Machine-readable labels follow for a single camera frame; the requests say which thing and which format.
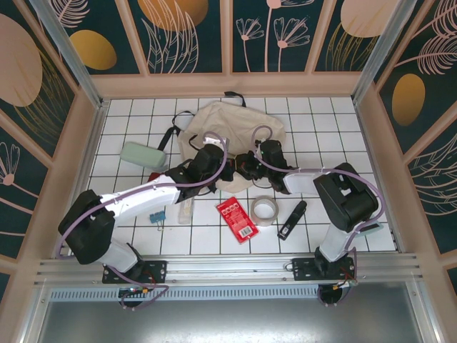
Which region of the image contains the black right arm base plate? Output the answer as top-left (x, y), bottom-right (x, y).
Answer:
top-left (291, 256), bottom-right (358, 282)

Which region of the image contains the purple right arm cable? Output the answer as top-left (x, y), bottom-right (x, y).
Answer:
top-left (252, 124), bottom-right (385, 308)

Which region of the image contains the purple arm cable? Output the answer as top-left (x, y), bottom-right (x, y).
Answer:
top-left (252, 124), bottom-right (385, 308)
top-left (56, 131), bottom-right (229, 312)

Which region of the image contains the red retail package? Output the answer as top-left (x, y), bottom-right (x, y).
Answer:
top-left (216, 195), bottom-right (263, 246)

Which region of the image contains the grey metal sheet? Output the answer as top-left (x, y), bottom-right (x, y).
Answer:
top-left (34, 298), bottom-right (440, 343)

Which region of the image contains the aluminium frame post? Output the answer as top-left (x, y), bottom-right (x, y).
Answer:
top-left (28, 0), bottom-right (108, 110)
top-left (351, 0), bottom-right (428, 103)

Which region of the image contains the beige canvas student bag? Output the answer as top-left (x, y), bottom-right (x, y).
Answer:
top-left (156, 91), bottom-right (288, 192)

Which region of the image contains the aluminium mounting rail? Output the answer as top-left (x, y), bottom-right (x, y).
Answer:
top-left (35, 252), bottom-right (424, 287)

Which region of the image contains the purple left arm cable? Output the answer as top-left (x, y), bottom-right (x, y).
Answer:
top-left (56, 131), bottom-right (229, 312)

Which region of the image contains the clear tape roll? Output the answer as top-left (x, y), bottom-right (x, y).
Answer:
top-left (250, 195), bottom-right (278, 228)

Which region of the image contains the perforated metal strip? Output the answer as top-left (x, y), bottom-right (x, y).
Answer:
top-left (49, 288), bottom-right (417, 302)

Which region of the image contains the mint green perforated ruler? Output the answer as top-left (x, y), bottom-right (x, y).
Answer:
top-left (356, 221), bottom-right (383, 237)

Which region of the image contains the mint green glasses case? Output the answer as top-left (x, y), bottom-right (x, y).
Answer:
top-left (119, 141), bottom-right (167, 172)

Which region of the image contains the black stapler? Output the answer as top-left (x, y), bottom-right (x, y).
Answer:
top-left (277, 199), bottom-right (308, 241)

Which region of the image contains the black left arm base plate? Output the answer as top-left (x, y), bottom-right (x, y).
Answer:
top-left (102, 259), bottom-right (169, 284)

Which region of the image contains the clear plastic box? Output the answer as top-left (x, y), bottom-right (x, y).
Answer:
top-left (177, 198), bottom-right (196, 225)

